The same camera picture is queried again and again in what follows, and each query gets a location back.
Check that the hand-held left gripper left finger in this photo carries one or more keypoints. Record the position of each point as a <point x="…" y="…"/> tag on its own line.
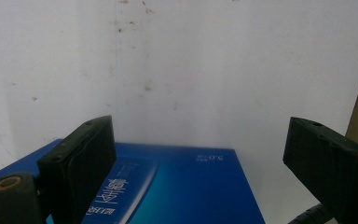
<point x="77" y="161"/>

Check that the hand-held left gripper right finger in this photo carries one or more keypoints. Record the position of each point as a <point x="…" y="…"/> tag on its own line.
<point x="332" y="168"/>

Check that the blue toothpaste box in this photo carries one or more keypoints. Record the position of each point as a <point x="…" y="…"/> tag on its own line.
<point x="195" y="193"/>

